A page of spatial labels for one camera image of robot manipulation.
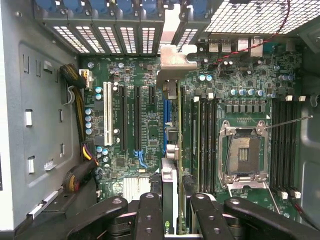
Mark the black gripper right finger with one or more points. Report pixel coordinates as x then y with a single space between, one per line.
212 220

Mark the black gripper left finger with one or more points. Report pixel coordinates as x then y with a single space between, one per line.
150 215

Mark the silver chipset heatsink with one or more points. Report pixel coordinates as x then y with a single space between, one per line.
135 186

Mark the metal socket cover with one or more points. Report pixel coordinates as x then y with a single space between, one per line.
246 185

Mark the CPU socket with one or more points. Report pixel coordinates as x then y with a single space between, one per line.
243 155

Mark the black plastic cover block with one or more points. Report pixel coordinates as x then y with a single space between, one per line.
57 200

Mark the long black expansion slot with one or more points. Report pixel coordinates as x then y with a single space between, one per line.
183 105
138 117
122 117

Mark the blue expansion slot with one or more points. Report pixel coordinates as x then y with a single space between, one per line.
166 112

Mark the white PCI slot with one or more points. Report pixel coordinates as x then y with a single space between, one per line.
108 112

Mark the black open PC case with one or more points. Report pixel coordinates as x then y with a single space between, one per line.
310 162

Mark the short black expansion slot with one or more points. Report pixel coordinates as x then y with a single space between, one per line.
152 96

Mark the thin metal locking lever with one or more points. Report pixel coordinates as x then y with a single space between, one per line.
287 122

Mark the green Dell motherboard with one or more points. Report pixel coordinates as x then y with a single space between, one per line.
150 75

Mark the white power connector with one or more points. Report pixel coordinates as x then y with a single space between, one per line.
87 78

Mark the silver USB port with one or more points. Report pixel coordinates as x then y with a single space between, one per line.
214 46
226 46

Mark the perforated black slot cover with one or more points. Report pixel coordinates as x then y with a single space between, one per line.
87 37
148 37
67 37
107 37
127 37
187 37

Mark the silver port block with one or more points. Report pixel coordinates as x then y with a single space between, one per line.
243 45
256 47

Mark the blue slot clip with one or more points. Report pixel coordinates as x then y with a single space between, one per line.
46 5
99 6
125 6
198 7
149 5
73 5

